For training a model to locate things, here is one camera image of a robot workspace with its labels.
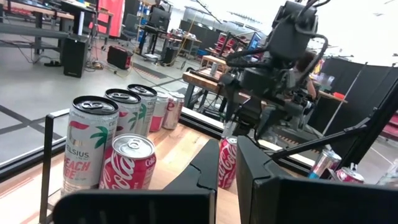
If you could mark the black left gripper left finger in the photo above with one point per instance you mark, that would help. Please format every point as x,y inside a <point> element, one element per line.
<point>192,199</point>

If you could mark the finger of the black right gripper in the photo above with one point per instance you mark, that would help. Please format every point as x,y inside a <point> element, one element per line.
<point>239,119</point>
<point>255,119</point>

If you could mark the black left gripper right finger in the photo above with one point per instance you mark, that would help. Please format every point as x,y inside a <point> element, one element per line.
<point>280,202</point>

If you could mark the blue silver energy drink can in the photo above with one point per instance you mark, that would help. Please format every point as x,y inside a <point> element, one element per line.
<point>323,163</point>

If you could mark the white Celsius can black lid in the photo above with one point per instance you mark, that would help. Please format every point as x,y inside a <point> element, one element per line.
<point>147,105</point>
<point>127,109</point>
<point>87,146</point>

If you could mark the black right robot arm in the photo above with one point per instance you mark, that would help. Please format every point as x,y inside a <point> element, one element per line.
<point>290,31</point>

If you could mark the white cup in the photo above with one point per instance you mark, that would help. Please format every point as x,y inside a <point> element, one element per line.
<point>214,69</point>

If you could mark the small wooden stool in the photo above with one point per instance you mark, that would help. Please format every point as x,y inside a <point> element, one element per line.
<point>214,59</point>

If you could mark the silver Diet Coke can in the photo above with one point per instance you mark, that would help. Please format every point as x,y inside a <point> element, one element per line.
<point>172,109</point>

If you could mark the black partition curtain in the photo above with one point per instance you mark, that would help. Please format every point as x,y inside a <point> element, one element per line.
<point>342,81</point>

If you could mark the white can with red base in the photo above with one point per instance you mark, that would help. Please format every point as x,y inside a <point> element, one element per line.
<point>159,109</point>

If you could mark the striped floor mat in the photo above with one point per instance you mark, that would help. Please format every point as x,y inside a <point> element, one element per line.
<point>149,71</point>

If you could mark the black desk monitor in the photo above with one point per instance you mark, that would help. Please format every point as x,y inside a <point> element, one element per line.
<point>159,18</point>

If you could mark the red black equipment case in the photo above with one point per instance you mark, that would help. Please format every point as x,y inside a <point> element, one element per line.
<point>119,57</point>

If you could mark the grey office chair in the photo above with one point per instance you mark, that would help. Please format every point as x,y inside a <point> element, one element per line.
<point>130,26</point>

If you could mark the red hanging cloth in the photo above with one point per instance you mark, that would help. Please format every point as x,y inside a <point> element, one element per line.
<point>107,17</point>

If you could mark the black tower speaker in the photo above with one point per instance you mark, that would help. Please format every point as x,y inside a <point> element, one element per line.
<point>74,57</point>

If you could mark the grey metal workbench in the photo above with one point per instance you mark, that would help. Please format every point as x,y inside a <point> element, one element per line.
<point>31,31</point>

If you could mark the wooden shelf with black frame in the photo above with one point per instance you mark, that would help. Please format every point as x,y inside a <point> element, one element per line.
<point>174,155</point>

